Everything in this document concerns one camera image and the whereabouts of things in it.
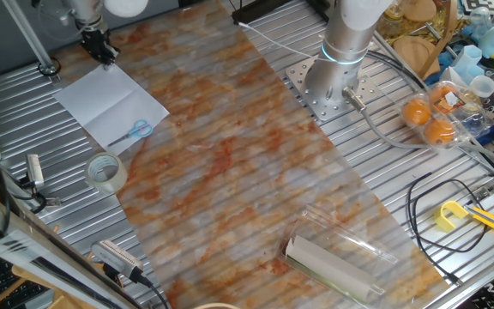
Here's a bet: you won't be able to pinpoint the white plastic bowl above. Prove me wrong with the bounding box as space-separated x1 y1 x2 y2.
468 75 494 99

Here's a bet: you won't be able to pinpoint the grey paper roll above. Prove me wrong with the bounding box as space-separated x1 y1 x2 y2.
284 234 380 302

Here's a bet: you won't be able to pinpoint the black flat bar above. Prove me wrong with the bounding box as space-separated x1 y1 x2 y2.
231 0 313 27

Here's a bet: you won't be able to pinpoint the clear plastic box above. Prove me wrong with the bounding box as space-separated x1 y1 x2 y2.
276 204 400 306

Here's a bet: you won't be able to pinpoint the black rubber ring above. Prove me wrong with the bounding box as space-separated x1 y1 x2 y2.
37 57 63 78

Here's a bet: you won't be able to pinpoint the black and white marker tag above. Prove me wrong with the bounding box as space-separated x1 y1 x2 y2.
461 0 494 16

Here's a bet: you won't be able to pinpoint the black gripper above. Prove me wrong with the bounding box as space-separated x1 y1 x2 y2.
79 28 122 67

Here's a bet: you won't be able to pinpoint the pale blue hexagonal cup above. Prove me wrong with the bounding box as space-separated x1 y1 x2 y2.
451 44 484 79

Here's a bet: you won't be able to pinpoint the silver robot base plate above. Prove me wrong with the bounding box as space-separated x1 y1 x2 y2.
284 55 381 124

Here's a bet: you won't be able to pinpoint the orange marble pattern mat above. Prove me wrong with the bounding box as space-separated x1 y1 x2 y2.
53 0 452 309

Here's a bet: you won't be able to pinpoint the silver camera on mount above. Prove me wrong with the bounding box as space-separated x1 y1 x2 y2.
24 153 45 191

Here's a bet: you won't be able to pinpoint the grey cable with metal connector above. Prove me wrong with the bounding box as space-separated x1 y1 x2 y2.
341 87 494 175

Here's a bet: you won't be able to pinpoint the blue handled scissors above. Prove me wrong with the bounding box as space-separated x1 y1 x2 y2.
107 118 155 149

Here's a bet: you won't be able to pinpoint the clear plastic fruit clamshell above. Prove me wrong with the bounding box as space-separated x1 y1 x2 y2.
400 80 494 151

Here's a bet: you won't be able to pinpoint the thick black device cable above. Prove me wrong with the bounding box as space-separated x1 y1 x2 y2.
129 268 171 309

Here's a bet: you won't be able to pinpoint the yellow utility knife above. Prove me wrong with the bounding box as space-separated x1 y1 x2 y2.
462 203 494 241

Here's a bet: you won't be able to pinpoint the white paper sheet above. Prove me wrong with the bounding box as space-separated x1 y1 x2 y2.
53 63 171 156

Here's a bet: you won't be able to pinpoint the clear packing tape roll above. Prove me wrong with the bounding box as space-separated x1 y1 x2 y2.
84 152 129 195

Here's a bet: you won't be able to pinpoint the yellow plastic hook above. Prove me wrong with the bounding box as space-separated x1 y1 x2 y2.
433 200 470 233

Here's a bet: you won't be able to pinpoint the glass jar with yellow lid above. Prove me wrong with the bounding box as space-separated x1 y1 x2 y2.
377 2 406 39

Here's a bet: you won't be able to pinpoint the orange fruit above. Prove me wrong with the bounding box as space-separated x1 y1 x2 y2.
429 84 461 113
402 99 431 127
424 118 457 146

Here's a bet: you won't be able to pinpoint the silver ribbed device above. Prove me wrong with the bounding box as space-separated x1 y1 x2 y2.
90 239 145 281

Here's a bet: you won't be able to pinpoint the aluminium frame profile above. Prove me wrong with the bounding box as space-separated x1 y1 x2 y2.
0 182 145 309

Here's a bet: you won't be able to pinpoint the wooden disc stand with arc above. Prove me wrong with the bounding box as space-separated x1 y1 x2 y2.
391 0 461 82

